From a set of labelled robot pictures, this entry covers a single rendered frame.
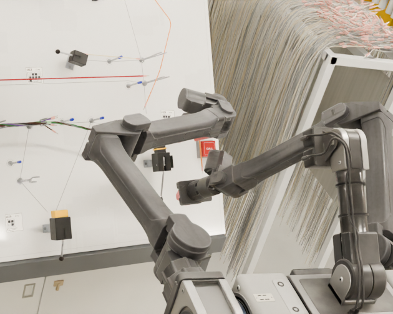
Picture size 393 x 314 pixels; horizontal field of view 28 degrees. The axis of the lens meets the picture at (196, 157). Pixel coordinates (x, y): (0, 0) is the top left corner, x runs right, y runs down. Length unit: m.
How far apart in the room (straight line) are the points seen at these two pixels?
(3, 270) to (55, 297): 0.27
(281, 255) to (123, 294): 1.67
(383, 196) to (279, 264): 2.34
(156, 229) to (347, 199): 0.36
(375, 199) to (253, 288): 0.52
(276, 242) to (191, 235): 2.77
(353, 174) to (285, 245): 2.84
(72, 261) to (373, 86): 1.31
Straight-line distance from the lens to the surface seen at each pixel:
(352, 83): 3.08
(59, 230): 2.19
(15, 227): 2.25
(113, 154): 1.62
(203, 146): 2.49
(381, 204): 1.73
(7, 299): 2.40
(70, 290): 2.46
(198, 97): 2.05
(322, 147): 1.41
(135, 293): 2.60
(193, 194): 2.17
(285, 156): 1.97
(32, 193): 2.26
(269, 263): 4.02
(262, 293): 1.31
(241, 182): 2.04
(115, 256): 2.38
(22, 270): 2.27
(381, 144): 1.81
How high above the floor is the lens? 2.32
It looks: 30 degrees down
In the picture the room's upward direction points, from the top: 18 degrees clockwise
